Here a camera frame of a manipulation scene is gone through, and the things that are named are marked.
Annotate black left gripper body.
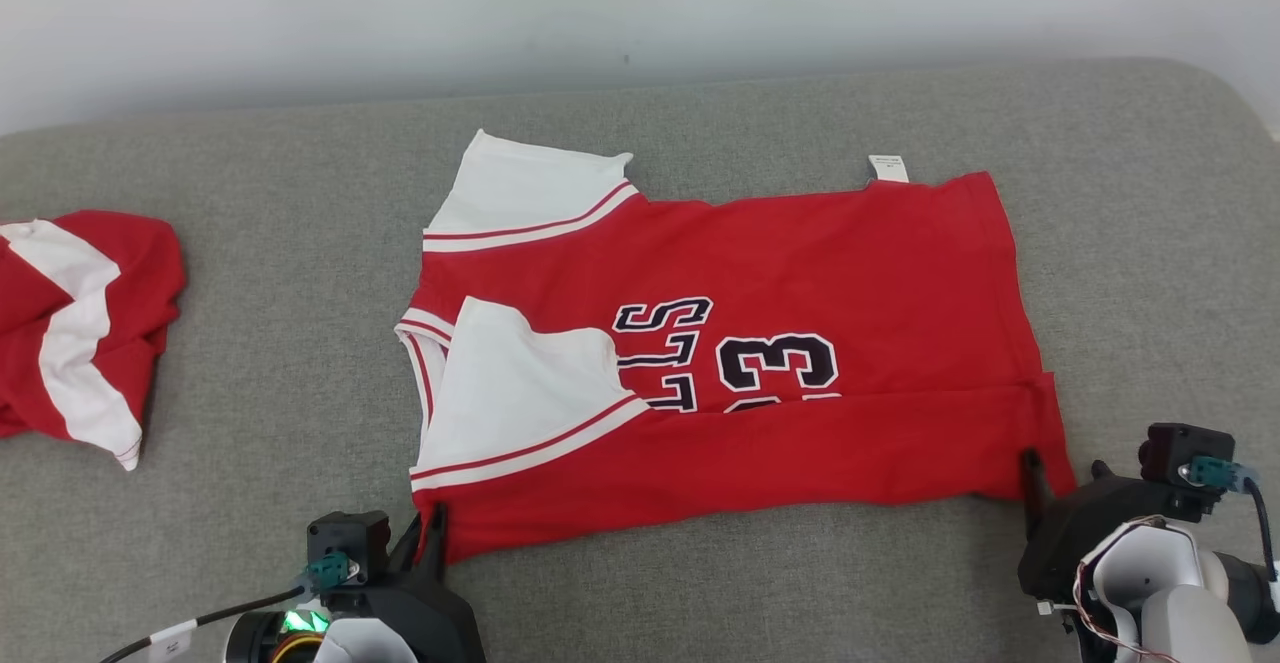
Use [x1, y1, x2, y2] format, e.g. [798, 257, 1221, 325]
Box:
[355, 571, 488, 663]

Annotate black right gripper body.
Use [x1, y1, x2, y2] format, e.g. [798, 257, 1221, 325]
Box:
[1018, 473, 1201, 626]

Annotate red white basketball jersey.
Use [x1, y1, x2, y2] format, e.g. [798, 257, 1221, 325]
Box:
[395, 128, 1079, 566]

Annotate red shorts with white stripe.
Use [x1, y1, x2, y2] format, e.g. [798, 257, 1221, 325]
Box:
[0, 210, 188, 471]

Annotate black left camera cable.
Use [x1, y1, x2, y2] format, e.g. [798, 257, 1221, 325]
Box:
[100, 555, 353, 663]

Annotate white paper cable tag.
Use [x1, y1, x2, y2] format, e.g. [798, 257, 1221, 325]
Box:
[148, 620, 198, 662]

